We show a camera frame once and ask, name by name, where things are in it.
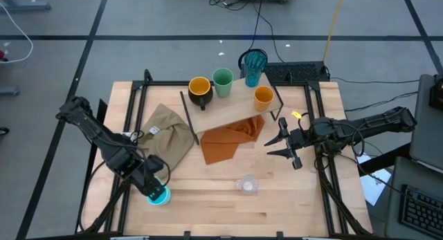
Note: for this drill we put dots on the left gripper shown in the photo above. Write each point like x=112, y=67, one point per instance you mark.
x=149, y=186

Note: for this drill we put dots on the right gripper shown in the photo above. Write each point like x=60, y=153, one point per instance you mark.
x=299, y=139

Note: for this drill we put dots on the cyan mug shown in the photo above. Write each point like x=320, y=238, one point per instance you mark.
x=166, y=198

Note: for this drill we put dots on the clear glass footed mug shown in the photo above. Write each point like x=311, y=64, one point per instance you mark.
x=248, y=185

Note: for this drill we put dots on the orange plastic cup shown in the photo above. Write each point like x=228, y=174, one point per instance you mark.
x=264, y=97

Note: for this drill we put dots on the blue faceted plastic tumbler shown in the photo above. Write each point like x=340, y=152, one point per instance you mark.
x=255, y=68

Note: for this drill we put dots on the green ribbed plastic cup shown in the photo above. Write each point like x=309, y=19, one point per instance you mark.
x=223, y=81

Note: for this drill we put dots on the black mug orange inside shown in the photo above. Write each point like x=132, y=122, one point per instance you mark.
x=200, y=89

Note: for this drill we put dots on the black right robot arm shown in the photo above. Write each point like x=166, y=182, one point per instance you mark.
x=367, y=126

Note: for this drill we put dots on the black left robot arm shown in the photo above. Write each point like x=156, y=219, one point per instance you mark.
x=93, y=131

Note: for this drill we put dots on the yellow tag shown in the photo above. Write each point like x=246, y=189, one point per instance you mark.
x=296, y=114

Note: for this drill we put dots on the khaki cloth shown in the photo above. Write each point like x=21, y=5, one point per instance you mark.
x=169, y=139

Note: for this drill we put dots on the orange cloth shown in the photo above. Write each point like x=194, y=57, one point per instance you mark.
x=221, y=143

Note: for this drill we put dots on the black keyboard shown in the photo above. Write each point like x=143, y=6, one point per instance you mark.
x=422, y=209
x=297, y=72

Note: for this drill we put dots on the black headphones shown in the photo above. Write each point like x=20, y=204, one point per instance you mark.
x=241, y=58

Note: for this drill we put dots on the white paper sheet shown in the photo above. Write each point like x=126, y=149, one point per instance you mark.
x=373, y=184

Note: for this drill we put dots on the grey desk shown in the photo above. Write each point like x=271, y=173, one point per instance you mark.
x=394, y=184

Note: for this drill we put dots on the small black device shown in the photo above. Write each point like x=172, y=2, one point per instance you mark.
x=436, y=93

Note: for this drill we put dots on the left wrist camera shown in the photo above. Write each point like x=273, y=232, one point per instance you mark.
x=155, y=164

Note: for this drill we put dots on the wooden shelf black frame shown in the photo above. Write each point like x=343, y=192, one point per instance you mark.
x=232, y=112

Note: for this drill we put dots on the black aluminium table frame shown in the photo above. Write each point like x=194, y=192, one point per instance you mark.
x=136, y=94

